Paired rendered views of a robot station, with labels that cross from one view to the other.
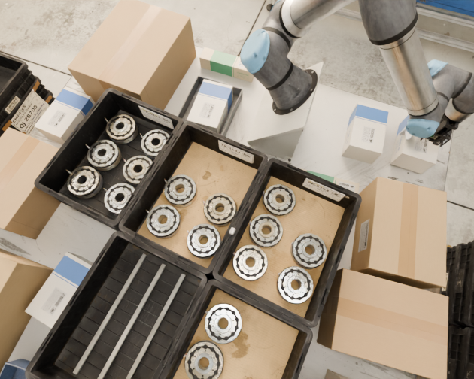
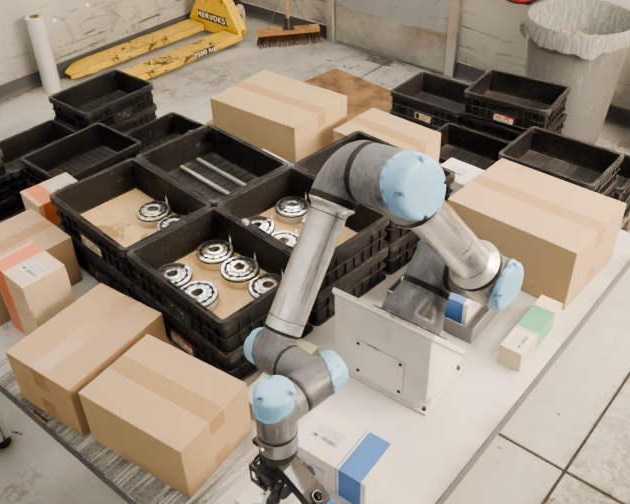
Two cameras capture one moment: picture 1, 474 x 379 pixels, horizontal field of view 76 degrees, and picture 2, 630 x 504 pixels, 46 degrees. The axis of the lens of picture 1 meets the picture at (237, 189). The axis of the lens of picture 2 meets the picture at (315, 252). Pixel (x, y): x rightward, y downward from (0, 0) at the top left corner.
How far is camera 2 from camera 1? 1.75 m
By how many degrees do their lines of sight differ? 62
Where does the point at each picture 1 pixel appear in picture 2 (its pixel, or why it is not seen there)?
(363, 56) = not seen: outside the picture
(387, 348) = (68, 320)
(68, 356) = (212, 158)
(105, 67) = (496, 180)
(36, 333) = not seen: hidden behind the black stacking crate
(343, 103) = (422, 471)
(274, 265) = (202, 275)
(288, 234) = (226, 293)
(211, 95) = not seen: hidden behind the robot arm
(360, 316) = (109, 310)
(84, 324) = (230, 166)
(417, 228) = (157, 395)
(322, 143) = (353, 414)
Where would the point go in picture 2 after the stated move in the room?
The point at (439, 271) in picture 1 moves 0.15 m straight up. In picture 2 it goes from (97, 394) to (83, 345)
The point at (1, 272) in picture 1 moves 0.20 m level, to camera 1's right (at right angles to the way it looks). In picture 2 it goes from (291, 121) to (269, 149)
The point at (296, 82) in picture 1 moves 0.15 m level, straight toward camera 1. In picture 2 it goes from (401, 293) to (346, 270)
